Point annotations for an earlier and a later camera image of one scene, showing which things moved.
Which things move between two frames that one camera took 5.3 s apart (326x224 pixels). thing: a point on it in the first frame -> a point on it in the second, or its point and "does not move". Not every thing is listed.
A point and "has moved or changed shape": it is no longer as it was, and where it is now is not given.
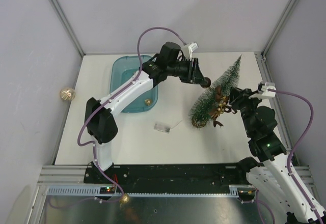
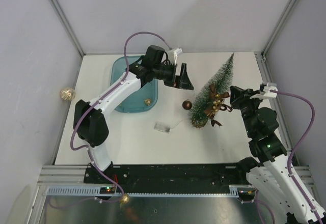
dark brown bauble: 207,83 -> 187,105
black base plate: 168,174 does not move
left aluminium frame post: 62,14 does not move
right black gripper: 238,96 does not move
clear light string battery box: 162,127 does not move
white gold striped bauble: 67,94 does not move
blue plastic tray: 124,68 does not move
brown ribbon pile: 221,106 has moved or changed shape
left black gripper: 193,74 -> 182,81
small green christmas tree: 215,98 has moved or changed shape
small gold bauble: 125,199 does not move
